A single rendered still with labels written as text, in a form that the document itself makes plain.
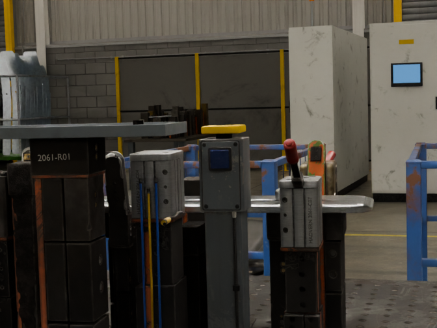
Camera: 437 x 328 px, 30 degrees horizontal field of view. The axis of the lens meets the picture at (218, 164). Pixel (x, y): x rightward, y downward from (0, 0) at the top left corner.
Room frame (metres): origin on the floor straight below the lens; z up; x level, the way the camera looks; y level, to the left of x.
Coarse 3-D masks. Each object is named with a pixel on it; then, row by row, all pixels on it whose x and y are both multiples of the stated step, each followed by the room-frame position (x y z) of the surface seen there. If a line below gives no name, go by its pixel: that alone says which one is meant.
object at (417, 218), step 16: (416, 144) 4.14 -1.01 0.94; (432, 144) 4.22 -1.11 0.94; (416, 160) 3.12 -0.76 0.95; (416, 176) 3.11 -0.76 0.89; (416, 192) 3.11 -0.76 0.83; (416, 208) 3.11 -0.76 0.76; (416, 224) 3.11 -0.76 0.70; (416, 240) 3.11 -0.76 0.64; (416, 256) 3.11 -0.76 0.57; (416, 272) 3.11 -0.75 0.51
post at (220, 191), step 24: (216, 144) 1.24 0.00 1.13; (240, 144) 1.24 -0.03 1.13; (240, 168) 1.24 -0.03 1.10; (216, 192) 1.24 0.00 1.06; (240, 192) 1.24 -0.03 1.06; (216, 216) 1.25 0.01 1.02; (240, 216) 1.24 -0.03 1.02; (216, 240) 1.25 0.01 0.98; (240, 240) 1.24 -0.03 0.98; (216, 264) 1.25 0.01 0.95; (240, 264) 1.24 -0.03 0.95; (216, 288) 1.25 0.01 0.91; (240, 288) 1.24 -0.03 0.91; (216, 312) 1.25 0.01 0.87; (240, 312) 1.24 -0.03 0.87
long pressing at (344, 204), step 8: (104, 200) 1.69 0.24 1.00; (192, 200) 1.65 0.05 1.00; (256, 200) 1.62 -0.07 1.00; (264, 200) 1.62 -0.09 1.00; (272, 200) 1.59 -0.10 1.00; (328, 200) 1.56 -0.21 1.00; (336, 200) 1.56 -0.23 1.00; (344, 200) 1.56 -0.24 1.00; (352, 200) 1.55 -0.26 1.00; (360, 200) 1.55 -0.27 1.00; (368, 200) 1.57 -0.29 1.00; (192, 208) 1.53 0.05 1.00; (248, 208) 1.51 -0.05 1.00; (256, 208) 1.51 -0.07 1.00; (264, 208) 1.51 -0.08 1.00; (272, 208) 1.50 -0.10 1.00; (328, 208) 1.48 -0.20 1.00; (336, 208) 1.48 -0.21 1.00; (344, 208) 1.47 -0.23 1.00; (352, 208) 1.47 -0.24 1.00; (360, 208) 1.47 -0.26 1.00; (368, 208) 1.48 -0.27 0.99
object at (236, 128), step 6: (204, 126) 1.25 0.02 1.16; (210, 126) 1.25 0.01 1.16; (216, 126) 1.25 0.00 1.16; (222, 126) 1.25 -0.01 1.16; (228, 126) 1.24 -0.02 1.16; (234, 126) 1.24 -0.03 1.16; (240, 126) 1.25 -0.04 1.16; (204, 132) 1.25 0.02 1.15; (210, 132) 1.25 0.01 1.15; (216, 132) 1.25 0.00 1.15; (222, 132) 1.24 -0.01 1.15; (228, 132) 1.24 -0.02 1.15; (234, 132) 1.24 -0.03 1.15; (240, 132) 1.25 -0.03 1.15; (216, 138) 1.27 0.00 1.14; (222, 138) 1.26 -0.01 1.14; (228, 138) 1.26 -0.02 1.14
